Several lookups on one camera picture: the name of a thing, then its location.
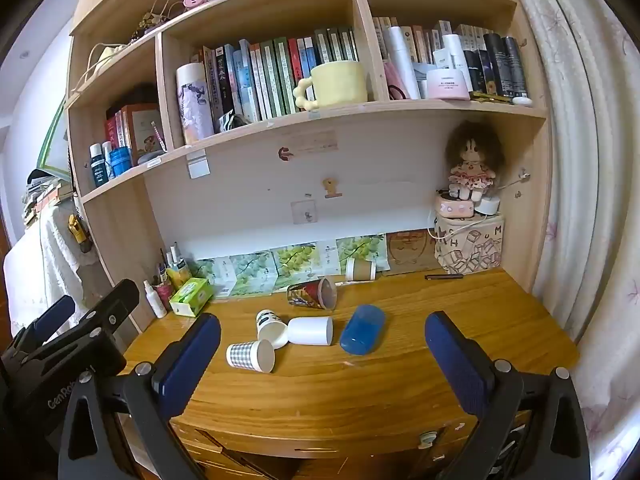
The white drawer knob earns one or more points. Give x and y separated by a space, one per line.
426 440

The printed storage box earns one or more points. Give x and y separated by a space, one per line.
470 247

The patterned small bag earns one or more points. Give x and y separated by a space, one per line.
150 20

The zebra pattern pouch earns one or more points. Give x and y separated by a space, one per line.
231 121

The blue plastic cup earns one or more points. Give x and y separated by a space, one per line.
362 331

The plain white cup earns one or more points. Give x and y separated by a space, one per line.
310 331

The row of green and blue books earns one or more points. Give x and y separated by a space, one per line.
270 80

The green framed picture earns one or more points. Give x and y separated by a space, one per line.
54 142

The green leaf print card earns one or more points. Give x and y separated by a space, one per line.
297 260
215 274
252 272
362 250

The tall white tube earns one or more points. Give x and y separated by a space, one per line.
402 60

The red books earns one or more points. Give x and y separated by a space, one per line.
112 132

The white round charger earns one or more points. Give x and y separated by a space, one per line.
487 206

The white spray bottle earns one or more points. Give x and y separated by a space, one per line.
155 301

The curly-haired doll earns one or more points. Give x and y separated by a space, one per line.
470 155

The orange picture box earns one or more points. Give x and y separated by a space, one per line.
142 127

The pink speaker box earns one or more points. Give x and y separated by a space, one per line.
454 207

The yellow toy figure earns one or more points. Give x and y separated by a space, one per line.
77 230

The white lotion bottle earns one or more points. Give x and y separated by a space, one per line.
456 52

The blue jar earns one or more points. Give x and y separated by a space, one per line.
121 161

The floral curtain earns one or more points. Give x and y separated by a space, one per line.
590 160

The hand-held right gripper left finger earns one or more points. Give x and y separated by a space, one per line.
192 360

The dark red patterned cup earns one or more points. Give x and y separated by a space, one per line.
310 294

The white lace cloth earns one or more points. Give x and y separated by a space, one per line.
45 270

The pink cream jar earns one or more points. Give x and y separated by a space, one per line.
446 85

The pink pouch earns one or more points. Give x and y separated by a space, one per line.
394 80

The white patterned thermos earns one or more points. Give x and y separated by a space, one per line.
194 105

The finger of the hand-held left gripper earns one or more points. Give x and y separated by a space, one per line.
52 312
107 302

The checkered paper cup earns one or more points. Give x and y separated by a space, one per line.
247 355

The stack of books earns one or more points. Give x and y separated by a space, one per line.
42 195

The white cup with black print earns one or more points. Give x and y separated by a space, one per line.
270 327

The brown paper cup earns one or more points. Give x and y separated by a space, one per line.
361 269

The pink pen holder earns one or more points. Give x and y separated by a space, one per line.
162 290

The green tissue box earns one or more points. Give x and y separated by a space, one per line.
190 296

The yellow-green bottle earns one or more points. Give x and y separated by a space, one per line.
179 274

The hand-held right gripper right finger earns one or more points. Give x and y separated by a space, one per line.
455 365

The wooden bookshelf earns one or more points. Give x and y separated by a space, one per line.
280 15

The black pen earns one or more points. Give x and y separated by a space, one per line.
444 276

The brown drawing card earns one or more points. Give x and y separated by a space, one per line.
407 252

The black spray can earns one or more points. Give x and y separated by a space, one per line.
516 67
496 65

